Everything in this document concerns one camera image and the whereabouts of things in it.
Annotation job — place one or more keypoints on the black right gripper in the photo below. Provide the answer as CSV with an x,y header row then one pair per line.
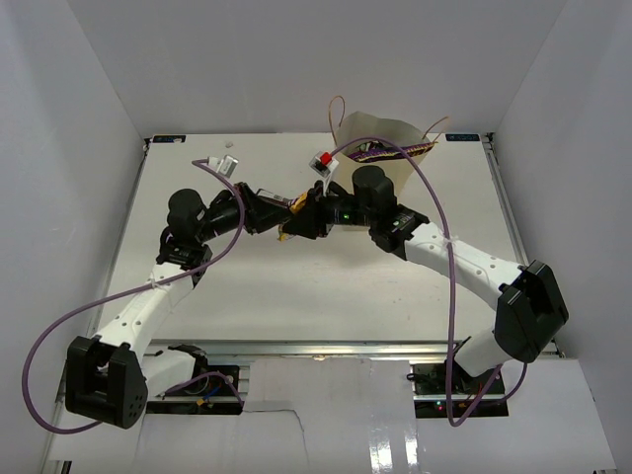
x,y
313,220

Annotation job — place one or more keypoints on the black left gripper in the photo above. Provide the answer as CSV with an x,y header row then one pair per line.
x,y
259,215

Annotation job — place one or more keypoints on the yellow M&M's packet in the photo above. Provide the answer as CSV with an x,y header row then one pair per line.
x,y
301,222

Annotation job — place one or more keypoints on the dark purple nut snack bag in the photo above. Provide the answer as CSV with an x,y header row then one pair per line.
x,y
376,151

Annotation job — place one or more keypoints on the brown chocolate bar wrapper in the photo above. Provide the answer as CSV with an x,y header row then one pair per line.
x,y
274,198

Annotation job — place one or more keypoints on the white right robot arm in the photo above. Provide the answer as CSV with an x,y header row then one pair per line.
x,y
530,309

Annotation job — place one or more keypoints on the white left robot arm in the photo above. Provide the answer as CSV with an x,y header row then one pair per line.
x,y
104,379

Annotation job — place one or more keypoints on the beige paper bag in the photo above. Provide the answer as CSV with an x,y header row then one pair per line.
x,y
393,145

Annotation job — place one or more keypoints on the left blue table label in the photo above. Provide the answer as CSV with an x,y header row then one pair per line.
x,y
168,139

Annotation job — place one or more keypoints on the blue table label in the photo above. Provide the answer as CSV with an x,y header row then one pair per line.
x,y
462,137
168,139

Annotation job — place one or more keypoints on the right blue table label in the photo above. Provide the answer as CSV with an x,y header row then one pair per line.
x,y
462,137

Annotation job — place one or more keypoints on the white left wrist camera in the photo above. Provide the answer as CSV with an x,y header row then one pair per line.
x,y
224,166

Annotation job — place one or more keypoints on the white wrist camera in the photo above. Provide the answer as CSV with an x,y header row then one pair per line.
x,y
325,165
224,166

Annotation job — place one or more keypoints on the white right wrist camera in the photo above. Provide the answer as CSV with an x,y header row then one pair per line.
x,y
325,165

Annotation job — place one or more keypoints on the aluminium front rail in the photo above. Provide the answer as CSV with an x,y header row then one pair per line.
x,y
406,349

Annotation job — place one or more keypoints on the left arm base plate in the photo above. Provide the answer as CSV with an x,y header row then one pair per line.
x,y
207,388

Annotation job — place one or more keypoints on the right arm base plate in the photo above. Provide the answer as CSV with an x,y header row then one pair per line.
x,y
428,383

